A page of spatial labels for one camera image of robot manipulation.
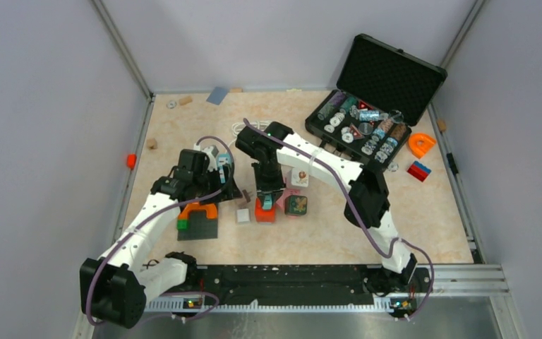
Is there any small white charger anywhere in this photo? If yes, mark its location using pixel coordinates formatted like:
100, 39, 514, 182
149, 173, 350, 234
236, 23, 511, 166
236, 208, 251, 224

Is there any teal small plug adapter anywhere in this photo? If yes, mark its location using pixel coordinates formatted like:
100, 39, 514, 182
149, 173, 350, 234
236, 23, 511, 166
261, 194, 274, 210

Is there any black open case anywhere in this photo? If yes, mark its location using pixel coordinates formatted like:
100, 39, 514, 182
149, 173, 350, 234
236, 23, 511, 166
305, 34, 447, 170

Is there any dark green cube adapter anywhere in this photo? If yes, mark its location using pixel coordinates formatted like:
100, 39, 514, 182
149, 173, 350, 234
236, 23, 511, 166
284, 195, 308, 217

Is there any red orange clip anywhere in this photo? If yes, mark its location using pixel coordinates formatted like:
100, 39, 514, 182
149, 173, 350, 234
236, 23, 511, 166
126, 153, 137, 170

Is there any white cube socket adapter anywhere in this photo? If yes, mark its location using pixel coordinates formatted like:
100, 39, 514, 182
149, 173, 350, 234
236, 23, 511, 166
287, 168, 309, 189

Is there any pink brown charger plug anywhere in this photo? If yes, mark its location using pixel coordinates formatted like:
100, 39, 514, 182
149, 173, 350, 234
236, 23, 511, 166
238, 189, 252, 209

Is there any teal power strip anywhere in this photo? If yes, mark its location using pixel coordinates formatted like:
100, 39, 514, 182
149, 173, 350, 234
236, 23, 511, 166
217, 153, 232, 184

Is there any grey blue card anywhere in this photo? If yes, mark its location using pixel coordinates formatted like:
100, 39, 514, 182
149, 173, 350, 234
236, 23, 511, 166
206, 87, 229, 105

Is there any wooden block right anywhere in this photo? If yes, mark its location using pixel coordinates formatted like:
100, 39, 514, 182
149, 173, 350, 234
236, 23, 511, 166
436, 119, 447, 133

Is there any wooden block left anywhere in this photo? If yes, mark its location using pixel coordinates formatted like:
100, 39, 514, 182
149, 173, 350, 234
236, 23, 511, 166
145, 138, 158, 150

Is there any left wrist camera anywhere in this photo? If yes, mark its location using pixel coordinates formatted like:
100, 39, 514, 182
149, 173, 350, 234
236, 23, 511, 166
201, 145, 219, 167

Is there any wooden block top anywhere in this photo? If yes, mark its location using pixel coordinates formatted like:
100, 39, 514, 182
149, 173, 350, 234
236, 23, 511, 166
178, 96, 193, 106

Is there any wooden block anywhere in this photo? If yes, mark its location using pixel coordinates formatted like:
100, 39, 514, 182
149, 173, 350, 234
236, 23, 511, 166
436, 119, 447, 133
178, 96, 193, 106
145, 138, 158, 150

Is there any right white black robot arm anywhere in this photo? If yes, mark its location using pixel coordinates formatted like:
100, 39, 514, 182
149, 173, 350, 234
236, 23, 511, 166
235, 120, 418, 291

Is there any red blue brick stack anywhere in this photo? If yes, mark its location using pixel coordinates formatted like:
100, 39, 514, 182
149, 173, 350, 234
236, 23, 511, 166
407, 161, 432, 182

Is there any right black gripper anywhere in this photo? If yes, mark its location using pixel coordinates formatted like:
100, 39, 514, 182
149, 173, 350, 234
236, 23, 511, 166
251, 162, 287, 206

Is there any orange arch block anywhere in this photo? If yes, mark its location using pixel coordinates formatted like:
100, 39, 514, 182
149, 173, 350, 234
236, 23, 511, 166
177, 203, 218, 220

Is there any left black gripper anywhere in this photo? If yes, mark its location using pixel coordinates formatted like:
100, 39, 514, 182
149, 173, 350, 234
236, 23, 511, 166
193, 164, 241, 206

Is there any green small brick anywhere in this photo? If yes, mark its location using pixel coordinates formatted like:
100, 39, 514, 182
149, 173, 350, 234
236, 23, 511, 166
176, 220, 188, 231

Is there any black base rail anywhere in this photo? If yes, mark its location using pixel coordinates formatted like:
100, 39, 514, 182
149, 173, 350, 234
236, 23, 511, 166
170, 265, 430, 307

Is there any orange arch toy right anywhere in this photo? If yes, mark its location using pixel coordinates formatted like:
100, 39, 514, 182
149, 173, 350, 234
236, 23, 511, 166
407, 133, 437, 159

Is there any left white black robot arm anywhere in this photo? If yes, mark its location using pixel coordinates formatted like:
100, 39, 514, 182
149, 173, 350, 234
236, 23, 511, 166
80, 149, 236, 328

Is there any pink triangular power strip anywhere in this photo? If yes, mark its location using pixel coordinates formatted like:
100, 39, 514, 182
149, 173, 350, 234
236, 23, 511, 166
275, 188, 300, 211

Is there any red cube socket adapter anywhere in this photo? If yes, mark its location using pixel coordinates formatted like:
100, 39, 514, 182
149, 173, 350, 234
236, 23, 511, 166
254, 205, 276, 224

